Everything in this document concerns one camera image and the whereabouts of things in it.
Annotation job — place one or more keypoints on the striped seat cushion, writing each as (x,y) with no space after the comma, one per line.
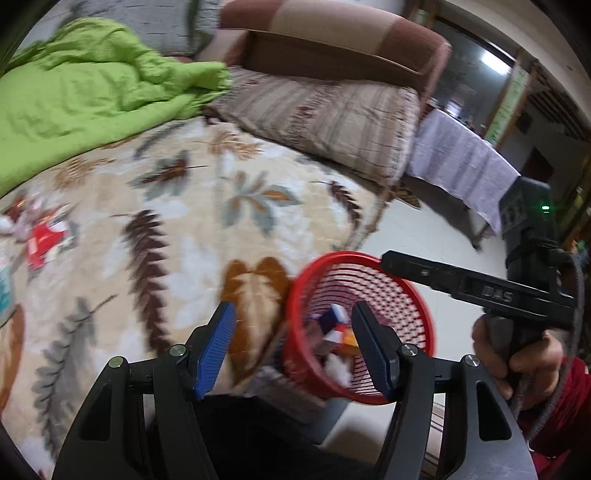
(436,434)

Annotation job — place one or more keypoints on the glass door with wooden frame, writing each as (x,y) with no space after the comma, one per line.
(471,69)

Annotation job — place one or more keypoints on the lilac plastic bag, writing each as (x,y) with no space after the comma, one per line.
(16,224)

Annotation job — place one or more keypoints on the grey quilted pillow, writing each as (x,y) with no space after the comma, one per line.
(152,23)

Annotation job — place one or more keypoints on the teal packet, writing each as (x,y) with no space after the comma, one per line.
(4,290)

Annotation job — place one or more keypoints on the grey stool board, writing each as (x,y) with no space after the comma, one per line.
(332,415)

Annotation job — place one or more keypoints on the torn red box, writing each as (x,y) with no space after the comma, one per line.
(44,240)

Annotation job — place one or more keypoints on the table with lilac cloth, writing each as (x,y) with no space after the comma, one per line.
(461,157)

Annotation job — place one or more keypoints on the white paper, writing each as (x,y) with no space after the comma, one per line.
(337,367)

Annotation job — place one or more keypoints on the person's right hand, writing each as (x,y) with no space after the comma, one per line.
(540,364)

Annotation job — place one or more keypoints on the leaf print blanket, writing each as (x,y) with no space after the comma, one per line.
(184,230)

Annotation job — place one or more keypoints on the red plastic basket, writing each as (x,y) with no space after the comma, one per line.
(392,300)

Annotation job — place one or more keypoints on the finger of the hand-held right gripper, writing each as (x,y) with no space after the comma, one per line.
(425,272)

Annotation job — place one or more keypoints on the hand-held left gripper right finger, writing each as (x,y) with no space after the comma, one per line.
(374,346)

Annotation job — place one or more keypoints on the green quilt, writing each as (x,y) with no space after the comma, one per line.
(69,101)

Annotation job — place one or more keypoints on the orange medicine box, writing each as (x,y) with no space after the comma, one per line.
(348,341)

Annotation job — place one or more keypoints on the person's right forearm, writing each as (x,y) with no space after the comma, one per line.
(568,415)

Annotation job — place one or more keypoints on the brown slipper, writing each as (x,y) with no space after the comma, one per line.
(408,196)

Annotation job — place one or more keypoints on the blue white medicine box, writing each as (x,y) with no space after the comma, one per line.
(334,318)

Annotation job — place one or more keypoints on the striped pillow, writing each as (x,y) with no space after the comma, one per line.
(323,115)

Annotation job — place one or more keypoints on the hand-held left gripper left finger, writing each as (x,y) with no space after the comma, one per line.
(214,350)

